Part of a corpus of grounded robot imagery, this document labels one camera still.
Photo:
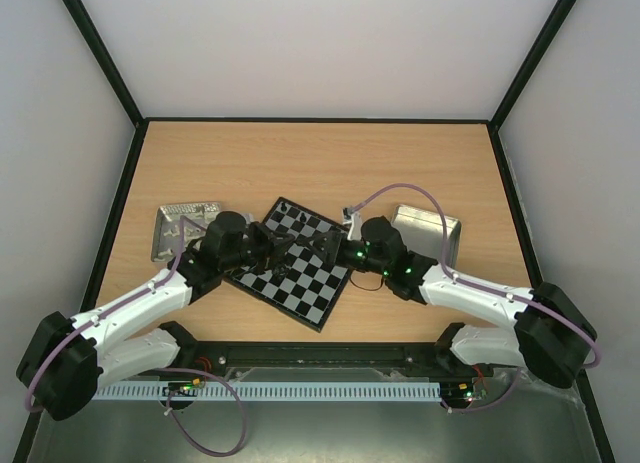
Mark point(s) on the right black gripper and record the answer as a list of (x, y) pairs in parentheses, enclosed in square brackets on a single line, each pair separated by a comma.
[(334, 247)]

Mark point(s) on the empty gold-rimmed metal tin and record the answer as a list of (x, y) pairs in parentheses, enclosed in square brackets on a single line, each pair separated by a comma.
[(422, 232)]

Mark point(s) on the light blue slotted cable duct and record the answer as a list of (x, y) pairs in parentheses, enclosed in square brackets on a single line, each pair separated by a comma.
[(273, 391)]

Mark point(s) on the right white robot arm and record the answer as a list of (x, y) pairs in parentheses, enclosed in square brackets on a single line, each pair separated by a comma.
[(539, 329)]

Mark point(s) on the black and silver chessboard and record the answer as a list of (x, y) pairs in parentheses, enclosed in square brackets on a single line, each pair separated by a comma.
[(311, 288)]

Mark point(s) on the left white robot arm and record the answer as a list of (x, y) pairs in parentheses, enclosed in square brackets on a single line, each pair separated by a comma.
[(68, 359)]

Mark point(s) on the silver tin with white pieces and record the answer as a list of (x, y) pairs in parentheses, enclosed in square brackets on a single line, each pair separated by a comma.
[(178, 224)]

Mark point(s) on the black aluminium frame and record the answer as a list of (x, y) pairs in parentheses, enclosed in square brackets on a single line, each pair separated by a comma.
[(84, 23)]

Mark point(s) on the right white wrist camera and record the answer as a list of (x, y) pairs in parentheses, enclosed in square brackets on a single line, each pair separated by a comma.
[(352, 220)]

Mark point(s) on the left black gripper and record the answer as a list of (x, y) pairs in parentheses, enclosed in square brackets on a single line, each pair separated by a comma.
[(277, 247)]

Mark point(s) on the pile of black chess pieces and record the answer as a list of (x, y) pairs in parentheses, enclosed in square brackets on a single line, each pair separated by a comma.
[(281, 270)]

